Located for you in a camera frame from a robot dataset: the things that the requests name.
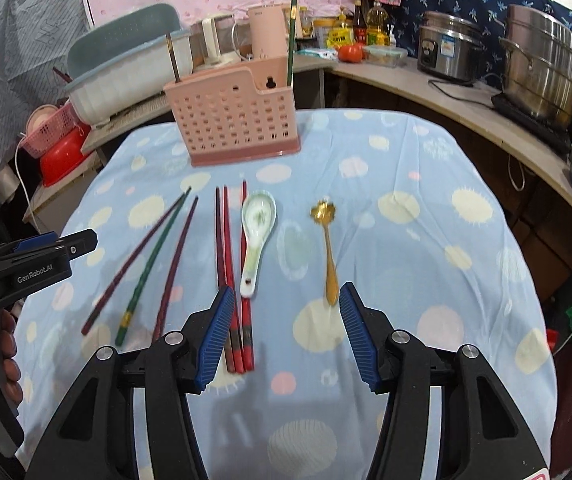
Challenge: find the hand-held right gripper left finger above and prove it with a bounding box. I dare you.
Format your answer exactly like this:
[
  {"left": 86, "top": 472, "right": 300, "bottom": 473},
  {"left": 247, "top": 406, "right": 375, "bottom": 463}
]
[{"left": 24, "top": 284, "right": 237, "bottom": 480}]

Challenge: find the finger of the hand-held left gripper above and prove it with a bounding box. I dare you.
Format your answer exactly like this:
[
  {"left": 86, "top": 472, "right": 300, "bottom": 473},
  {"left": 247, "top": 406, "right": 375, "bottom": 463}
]
[{"left": 10, "top": 229, "right": 99, "bottom": 263}]

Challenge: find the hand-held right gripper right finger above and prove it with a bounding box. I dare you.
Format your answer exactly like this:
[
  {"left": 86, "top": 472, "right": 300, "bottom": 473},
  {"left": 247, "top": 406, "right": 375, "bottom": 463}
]
[{"left": 339, "top": 281, "right": 550, "bottom": 480}]

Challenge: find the dark red spiral chopstick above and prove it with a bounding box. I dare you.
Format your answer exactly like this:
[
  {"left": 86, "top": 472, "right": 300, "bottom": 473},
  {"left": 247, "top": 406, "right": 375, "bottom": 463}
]
[
  {"left": 152, "top": 196, "right": 200, "bottom": 343},
  {"left": 80, "top": 186, "right": 193, "bottom": 337}
]

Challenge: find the gold metal spoon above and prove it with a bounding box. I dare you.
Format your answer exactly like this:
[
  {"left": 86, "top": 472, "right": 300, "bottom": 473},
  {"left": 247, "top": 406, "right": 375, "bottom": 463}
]
[{"left": 309, "top": 200, "right": 341, "bottom": 307}]

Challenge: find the green chopstick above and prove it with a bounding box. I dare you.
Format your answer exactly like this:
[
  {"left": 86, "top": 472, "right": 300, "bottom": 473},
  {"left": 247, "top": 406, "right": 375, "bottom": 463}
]
[
  {"left": 287, "top": 0, "right": 299, "bottom": 86},
  {"left": 114, "top": 192, "right": 189, "bottom": 347}
]

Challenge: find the white ceramic soup spoon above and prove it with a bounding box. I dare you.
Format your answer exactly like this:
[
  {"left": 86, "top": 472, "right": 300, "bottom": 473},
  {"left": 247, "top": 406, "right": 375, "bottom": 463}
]
[{"left": 239, "top": 190, "right": 277, "bottom": 298}]

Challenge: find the pink perforated utensil holder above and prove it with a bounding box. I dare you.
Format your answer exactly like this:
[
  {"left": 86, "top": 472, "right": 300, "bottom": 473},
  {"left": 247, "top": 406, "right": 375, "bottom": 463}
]
[{"left": 162, "top": 54, "right": 303, "bottom": 168}]

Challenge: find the blue dotted tablecloth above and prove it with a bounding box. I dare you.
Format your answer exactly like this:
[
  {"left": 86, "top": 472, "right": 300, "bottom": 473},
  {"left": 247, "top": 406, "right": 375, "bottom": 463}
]
[{"left": 13, "top": 107, "right": 559, "bottom": 480}]

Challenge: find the red plastic basin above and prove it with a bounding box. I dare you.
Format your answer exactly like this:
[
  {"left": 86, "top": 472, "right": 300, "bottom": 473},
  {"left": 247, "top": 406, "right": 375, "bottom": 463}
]
[{"left": 40, "top": 127, "right": 91, "bottom": 188}]

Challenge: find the pink plastic basket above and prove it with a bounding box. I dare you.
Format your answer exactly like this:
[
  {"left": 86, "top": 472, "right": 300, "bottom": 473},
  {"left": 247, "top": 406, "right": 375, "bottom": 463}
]
[{"left": 18, "top": 102, "right": 91, "bottom": 158}]

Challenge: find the pink bowl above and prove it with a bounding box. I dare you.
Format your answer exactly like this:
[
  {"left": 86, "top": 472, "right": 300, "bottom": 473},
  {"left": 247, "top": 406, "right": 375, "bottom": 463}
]
[{"left": 26, "top": 105, "right": 59, "bottom": 133}]

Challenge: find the white dish box teal lid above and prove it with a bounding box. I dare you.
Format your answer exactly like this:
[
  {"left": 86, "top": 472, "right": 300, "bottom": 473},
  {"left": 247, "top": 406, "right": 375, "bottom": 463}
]
[{"left": 63, "top": 2, "right": 194, "bottom": 126}]

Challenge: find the grey striped cloth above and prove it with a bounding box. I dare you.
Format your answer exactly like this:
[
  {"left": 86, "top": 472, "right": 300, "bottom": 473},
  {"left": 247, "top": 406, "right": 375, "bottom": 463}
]
[{"left": 0, "top": 0, "right": 96, "bottom": 136}]

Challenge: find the white glass kettle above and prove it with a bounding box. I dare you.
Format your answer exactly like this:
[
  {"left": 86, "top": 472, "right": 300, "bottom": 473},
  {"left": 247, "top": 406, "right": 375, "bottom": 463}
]
[{"left": 201, "top": 11, "right": 239, "bottom": 66}]

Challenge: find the light curved counter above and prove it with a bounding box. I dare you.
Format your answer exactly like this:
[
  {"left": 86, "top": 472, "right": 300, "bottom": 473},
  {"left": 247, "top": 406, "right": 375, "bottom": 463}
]
[{"left": 328, "top": 57, "right": 572, "bottom": 241}]

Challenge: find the black induction cooker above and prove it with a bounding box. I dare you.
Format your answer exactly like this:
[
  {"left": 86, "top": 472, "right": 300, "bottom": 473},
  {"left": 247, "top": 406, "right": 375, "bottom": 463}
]
[{"left": 491, "top": 92, "right": 572, "bottom": 156}]

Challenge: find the glass food container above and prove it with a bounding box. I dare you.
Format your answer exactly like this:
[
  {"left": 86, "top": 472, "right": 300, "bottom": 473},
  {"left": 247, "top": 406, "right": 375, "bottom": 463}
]
[{"left": 363, "top": 44, "right": 409, "bottom": 67}]

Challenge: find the tissue pack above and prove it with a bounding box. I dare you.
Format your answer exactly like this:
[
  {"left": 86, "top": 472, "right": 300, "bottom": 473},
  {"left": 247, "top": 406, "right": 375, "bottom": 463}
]
[{"left": 296, "top": 47, "right": 339, "bottom": 61}]

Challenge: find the pink electric kettle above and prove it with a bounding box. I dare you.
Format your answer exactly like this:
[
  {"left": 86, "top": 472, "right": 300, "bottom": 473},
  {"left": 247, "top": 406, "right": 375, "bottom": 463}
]
[{"left": 247, "top": 4, "right": 291, "bottom": 61}]

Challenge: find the steel rice cooker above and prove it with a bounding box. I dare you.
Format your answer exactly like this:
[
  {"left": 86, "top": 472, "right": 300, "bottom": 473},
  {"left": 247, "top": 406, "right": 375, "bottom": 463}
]
[{"left": 417, "top": 10, "right": 487, "bottom": 85}]

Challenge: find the yellow seasoning packet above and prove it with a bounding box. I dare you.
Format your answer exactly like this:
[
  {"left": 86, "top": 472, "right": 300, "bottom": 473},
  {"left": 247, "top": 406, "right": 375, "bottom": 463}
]
[{"left": 327, "top": 27, "right": 355, "bottom": 50}]

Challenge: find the yellow lid jar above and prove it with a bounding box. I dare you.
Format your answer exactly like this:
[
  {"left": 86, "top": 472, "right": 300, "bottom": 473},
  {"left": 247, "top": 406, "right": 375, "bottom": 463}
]
[{"left": 314, "top": 17, "right": 339, "bottom": 48}]

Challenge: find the yellow oil bottle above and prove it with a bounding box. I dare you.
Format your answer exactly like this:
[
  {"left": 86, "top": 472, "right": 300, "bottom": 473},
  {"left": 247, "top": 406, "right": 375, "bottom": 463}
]
[{"left": 366, "top": 1, "right": 389, "bottom": 46}]

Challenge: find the dark sauce bottle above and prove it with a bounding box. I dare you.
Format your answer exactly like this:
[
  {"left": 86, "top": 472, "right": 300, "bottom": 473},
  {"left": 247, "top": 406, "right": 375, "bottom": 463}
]
[{"left": 353, "top": 0, "right": 369, "bottom": 45}]

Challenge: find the steel steamer pot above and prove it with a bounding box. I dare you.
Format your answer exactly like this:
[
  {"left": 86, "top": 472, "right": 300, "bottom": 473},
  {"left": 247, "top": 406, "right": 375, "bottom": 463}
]
[{"left": 498, "top": 4, "right": 572, "bottom": 128}]

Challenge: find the white cable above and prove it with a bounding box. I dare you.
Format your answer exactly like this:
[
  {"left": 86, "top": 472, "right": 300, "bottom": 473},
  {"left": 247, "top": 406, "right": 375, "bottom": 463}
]
[{"left": 13, "top": 132, "right": 41, "bottom": 226}]

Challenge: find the gold metal utensil handle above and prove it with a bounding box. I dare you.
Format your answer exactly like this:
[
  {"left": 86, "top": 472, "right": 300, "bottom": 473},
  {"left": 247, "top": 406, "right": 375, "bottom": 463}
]
[{"left": 166, "top": 34, "right": 181, "bottom": 84}]

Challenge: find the black power cable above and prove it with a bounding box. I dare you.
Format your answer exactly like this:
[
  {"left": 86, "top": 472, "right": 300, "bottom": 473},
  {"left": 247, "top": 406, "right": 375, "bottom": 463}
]
[{"left": 428, "top": 79, "right": 502, "bottom": 108}]

